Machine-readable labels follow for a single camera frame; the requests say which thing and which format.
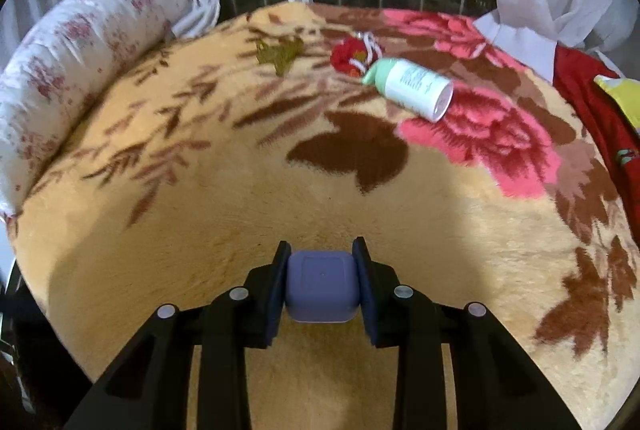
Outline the red pouch with white cord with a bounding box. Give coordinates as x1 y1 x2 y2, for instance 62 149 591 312
329 32 386 79

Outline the floral rolled quilt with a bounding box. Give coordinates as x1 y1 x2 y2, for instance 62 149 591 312
0 0 194 224

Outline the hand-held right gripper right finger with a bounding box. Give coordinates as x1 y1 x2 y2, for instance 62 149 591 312
352 236 584 430

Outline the yellow printed pillow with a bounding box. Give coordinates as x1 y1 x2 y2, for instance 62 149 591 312
593 74 640 134

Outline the green and white labelled bottle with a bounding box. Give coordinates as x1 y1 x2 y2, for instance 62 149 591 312
361 57 455 122

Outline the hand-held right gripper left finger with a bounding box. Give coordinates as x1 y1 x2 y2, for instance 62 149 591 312
65 239 292 430

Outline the red cloth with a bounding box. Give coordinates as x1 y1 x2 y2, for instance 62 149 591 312
552 45 640 252

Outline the purple square case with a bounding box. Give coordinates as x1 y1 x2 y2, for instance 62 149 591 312
285 250 362 325

